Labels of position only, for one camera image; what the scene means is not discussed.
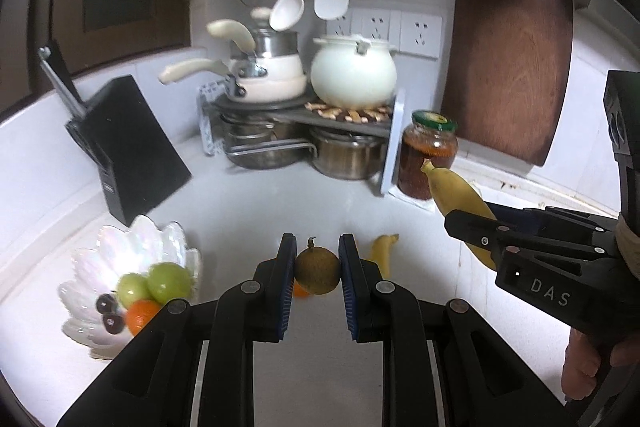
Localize woven trivet mat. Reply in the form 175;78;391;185
306;102;393;124

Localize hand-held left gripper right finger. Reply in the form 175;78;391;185
338;233;581;427

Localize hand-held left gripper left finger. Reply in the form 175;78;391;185
56;233;298;427

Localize brown longan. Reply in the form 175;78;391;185
294;237;342;296

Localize black scissors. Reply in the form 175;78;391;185
67;119;113;172

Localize cream frying pan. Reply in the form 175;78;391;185
159;58;309;104

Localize brown wooden cutting board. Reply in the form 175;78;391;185
440;0;575;168

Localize small steel pot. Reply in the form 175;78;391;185
251;7;300;58

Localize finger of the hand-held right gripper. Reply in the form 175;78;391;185
487;203;621;233
444;209;618;256

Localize white ceramic pot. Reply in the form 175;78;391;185
310;34;398;108

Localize person's right hand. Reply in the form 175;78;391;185
560;328;640;402

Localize green-lidded sauce jar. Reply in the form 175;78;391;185
396;109;459;201

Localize large green grape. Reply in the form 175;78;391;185
146;262;193;305

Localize grey-handled knife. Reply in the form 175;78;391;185
47;39;83;105
39;47;91;120

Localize grey and white shelf rack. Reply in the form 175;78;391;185
197;82;407;198

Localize flower-shaped glass bowl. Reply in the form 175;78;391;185
57;214;203;360

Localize black knife block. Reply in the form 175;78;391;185
64;75;193;228

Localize small green grape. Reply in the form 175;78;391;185
117;273;153;303

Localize large steel pot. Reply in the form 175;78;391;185
220;114;318;170

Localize cream milk pot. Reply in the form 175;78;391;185
206;19;305;82

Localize small yellow banana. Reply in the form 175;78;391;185
370;233;401;280

